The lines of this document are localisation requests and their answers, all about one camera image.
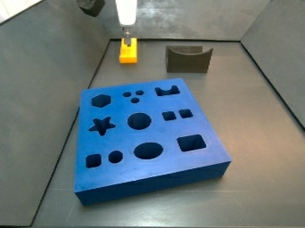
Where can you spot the yellow forked double-square block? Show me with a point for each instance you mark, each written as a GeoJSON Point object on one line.
{"type": "Point", "coordinates": [127, 55]}

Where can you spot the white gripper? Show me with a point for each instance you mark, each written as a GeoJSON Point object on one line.
{"type": "Point", "coordinates": [125, 10]}

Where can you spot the black curved holder stand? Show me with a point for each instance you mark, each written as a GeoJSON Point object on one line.
{"type": "Point", "coordinates": [187, 59]}

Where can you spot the blue foam shape board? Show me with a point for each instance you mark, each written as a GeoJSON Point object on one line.
{"type": "Point", "coordinates": [144, 140]}

